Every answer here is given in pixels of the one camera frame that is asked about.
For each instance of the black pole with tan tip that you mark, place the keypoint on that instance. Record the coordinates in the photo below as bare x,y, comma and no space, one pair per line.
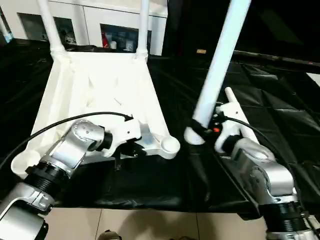
275,55

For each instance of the black backdrop cloth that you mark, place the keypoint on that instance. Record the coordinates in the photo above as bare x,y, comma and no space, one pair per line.
275,22

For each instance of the white plastic table top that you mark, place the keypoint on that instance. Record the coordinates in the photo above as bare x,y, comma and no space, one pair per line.
100,82

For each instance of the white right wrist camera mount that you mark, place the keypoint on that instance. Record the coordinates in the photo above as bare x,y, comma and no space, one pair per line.
231,112

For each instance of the white plastic table leg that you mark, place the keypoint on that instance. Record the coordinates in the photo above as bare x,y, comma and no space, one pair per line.
51,27
230,96
143,27
220,62

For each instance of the black mat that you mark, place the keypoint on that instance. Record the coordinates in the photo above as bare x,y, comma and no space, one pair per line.
162,180

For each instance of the grey robot torso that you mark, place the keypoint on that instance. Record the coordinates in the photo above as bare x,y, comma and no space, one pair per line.
110,236

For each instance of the white cabinet with glass doors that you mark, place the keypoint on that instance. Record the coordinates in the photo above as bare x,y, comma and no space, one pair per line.
87,15

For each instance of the white paper sheet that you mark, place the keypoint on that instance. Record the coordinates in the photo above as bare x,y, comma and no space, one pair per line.
314,78

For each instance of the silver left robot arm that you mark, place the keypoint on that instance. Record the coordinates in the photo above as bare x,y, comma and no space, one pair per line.
72,147

